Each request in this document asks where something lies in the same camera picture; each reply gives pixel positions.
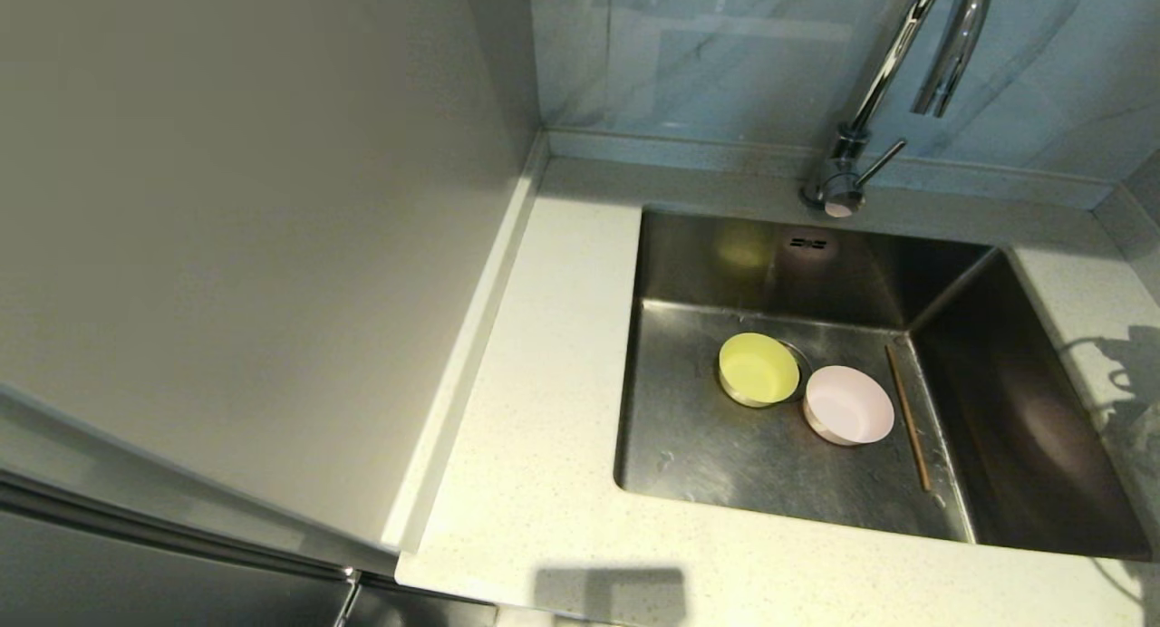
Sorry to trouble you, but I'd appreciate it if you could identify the yellow plastic bowl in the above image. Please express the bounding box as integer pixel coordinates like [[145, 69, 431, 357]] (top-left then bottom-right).
[[718, 332, 801, 409]]

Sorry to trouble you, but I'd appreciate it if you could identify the pink plastic bowl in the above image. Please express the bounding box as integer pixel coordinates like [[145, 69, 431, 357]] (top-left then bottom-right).
[[804, 365, 897, 448]]

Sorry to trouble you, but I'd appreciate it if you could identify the chrome gooseneck faucet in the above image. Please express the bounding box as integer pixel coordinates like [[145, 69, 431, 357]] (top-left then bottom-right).
[[799, 0, 996, 218]]

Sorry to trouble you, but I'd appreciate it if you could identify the wooden chopstick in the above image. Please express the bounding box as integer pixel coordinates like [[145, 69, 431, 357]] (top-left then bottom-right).
[[885, 343, 934, 493]]

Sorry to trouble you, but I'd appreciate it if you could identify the stainless steel sink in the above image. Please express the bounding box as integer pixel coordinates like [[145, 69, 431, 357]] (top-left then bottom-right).
[[614, 206, 1156, 560]]

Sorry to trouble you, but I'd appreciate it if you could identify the metal sink drain strainer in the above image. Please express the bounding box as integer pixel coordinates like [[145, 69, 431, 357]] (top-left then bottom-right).
[[779, 340, 814, 403]]

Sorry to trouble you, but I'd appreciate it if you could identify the grey tall cabinet door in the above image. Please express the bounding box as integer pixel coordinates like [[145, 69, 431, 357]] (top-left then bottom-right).
[[0, 468, 498, 627]]

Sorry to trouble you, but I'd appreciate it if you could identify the chrome cabinet door handle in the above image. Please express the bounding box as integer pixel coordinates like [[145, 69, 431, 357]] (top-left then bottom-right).
[[332, 565, 363, 627]]

